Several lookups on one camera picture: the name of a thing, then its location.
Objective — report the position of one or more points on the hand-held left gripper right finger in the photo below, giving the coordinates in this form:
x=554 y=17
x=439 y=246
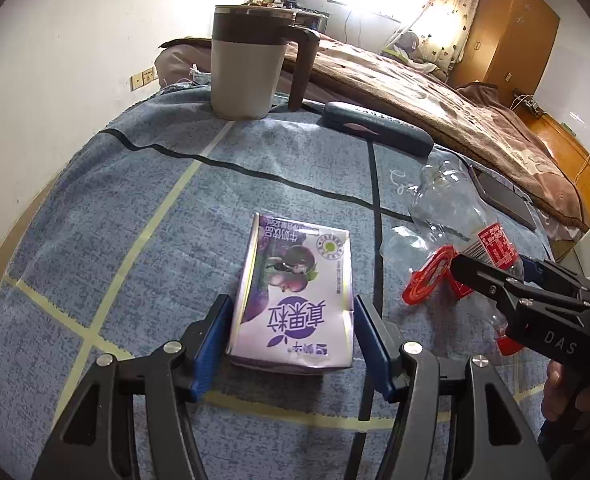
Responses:
x=372 y=347

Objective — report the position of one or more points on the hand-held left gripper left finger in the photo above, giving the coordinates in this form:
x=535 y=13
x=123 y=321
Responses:
x=210 y=347

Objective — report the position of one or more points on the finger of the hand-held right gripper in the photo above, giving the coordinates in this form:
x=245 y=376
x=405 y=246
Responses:
x=480 y=280
x=529 y=267

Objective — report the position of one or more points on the crushed clear plastic bottle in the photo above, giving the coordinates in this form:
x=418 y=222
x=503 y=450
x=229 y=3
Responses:
x=450 y=200

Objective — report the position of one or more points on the purple milk carton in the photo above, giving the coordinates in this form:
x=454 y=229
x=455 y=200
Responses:
x=290 y=300

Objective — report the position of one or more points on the person's right hand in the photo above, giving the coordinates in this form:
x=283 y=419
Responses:
x=562 y=395

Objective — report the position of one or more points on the white cabinet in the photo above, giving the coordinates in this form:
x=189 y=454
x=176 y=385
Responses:
x=587 y=247

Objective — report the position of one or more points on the dark smartphone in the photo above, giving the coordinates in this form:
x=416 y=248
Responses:
x=505 y=197

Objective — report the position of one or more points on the wooden bed footboard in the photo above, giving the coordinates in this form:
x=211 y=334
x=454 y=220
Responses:
x=570 y=150

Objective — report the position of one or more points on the blue patterned tablecloth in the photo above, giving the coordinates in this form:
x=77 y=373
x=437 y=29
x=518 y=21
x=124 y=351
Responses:
x=125 y=210

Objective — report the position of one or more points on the dark blue glasses case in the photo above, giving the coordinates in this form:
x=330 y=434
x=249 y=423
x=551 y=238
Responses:
x=375 y=122

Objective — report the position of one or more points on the brown patterned blanket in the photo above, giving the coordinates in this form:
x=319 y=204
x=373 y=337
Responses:
x=425 y=90

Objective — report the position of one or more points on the wooden wardrobe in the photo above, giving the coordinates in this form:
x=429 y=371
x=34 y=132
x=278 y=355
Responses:
x=510 y=35

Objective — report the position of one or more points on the grey plush toy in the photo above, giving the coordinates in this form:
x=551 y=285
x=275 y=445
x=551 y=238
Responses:
x=409 y=42

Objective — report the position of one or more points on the patterned curtain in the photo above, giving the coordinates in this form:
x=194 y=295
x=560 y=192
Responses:
x=450 y=10

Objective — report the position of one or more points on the beige and brown mug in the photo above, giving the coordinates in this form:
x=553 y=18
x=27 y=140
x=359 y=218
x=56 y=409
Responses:
x=245 y=80

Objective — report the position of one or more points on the cluttered desk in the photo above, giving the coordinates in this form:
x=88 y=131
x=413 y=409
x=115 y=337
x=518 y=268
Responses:
x=310 y=15

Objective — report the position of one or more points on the wall socket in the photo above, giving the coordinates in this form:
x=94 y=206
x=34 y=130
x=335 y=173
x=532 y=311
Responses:
x=142 y=79

